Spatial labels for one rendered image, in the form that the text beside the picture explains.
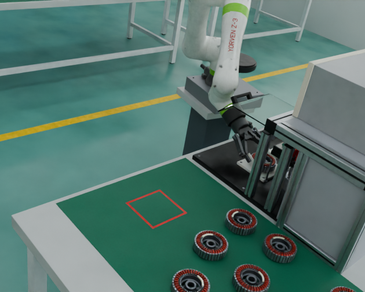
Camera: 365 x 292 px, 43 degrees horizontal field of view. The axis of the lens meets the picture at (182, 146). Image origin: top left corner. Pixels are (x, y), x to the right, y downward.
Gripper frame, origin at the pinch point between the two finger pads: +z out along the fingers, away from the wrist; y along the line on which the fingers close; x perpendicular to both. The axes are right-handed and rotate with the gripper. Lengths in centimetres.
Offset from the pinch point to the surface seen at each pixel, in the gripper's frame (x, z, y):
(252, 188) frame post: 6.7, 9.6, 20.4
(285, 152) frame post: 29.1, 6.2, 19.7
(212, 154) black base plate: -11.6, -13.4, 11.9
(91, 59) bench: -177, -185, -74
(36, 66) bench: -177, -185, -21
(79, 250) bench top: -5, 2, 88
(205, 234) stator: 8, 17, 51
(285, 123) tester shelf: 34.8, -2.0, 18.2
